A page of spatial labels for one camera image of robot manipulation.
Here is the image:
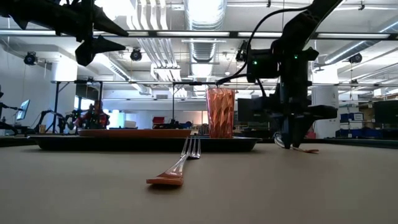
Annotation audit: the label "fork with orange handle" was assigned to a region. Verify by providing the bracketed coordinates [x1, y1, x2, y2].
[146, 136, 202, 187]

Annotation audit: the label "lit background monitor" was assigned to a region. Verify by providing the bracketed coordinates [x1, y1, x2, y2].
[15, 99, 31, 122]

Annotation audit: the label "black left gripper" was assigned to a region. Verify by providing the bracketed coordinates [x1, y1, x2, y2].
[49, 0, 129, 67]

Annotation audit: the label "silver ceiling air duct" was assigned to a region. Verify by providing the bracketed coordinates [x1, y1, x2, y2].
[182, 0, 228, 95]

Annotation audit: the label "tan table mat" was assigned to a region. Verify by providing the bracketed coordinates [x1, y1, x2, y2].
[0, 142, 398, 224]

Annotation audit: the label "blue storage bins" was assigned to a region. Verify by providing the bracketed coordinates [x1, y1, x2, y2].
[339, 111, 385, 139]

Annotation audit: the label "black background stand frame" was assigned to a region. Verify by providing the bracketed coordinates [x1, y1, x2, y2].
[50, 80, 104, 134]

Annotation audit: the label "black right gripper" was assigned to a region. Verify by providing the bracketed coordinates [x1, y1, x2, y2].
[269, 79, 339, 150]

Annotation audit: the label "person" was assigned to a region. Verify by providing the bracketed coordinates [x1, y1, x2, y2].
[80, 100, 111, 130]

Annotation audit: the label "dark green plastic tray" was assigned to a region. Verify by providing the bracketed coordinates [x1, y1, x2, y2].
[29, 134, 262, 153]

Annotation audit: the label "orange faceted plastic cup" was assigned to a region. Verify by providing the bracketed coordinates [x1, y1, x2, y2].
[205, 87, 236, 139]

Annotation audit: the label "dark background monitor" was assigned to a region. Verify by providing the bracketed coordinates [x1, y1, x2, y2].
[237, 98, 272, 123]

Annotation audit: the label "black hanging spotlight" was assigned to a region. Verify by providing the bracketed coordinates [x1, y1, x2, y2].
[24, 51, 39, 67]
[129, 47, 144, 62]
[348, 52, 364, 65]

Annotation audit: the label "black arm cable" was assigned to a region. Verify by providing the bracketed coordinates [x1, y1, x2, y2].
[215, 5, 312, 98]

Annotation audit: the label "orange plastic plate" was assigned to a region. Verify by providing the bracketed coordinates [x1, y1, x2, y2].
[76, 128, 192, 139]

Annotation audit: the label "spoon with orange handle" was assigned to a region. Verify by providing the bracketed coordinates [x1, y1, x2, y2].
[273, 131, 320, 154]

